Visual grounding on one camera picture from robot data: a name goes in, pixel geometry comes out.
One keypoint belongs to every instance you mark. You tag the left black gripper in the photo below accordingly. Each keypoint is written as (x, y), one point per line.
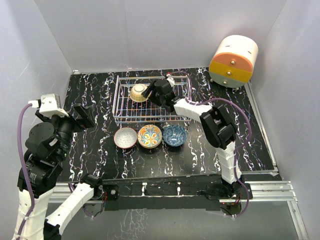
(86, 118)

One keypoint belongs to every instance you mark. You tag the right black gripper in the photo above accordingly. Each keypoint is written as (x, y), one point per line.
(146, 93)

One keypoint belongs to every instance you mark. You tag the yellow dotted sun bowl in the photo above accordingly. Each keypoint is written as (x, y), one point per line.
(136, 93)

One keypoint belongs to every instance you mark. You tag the blue white patterned bowl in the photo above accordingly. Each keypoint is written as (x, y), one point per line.
(174, 135)

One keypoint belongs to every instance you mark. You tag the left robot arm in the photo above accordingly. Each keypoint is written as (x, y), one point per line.
(37, 179)

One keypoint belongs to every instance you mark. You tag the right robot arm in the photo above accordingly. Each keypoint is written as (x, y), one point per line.
(219, 130)

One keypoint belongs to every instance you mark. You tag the red rimmed patterned bowl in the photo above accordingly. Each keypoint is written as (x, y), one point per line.
(125, 137)

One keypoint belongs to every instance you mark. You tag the orange blue floral bowl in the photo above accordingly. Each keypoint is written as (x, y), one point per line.
(149, 136)

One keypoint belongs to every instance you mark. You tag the round pastel drawer cabinet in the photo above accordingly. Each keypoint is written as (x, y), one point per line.
(233, 63)

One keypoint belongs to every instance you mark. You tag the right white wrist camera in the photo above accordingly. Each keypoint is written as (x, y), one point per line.
(170, 79)

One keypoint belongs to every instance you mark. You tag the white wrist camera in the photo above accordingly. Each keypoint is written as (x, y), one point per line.
(49, 105)
(170, 79)

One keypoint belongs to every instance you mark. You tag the white wire dish rack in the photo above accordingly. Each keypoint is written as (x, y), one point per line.
(126, 111)

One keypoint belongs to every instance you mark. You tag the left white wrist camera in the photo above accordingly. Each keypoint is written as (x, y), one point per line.
(49, 105)

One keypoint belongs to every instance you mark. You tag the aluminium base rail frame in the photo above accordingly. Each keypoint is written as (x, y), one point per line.
(197, 192)

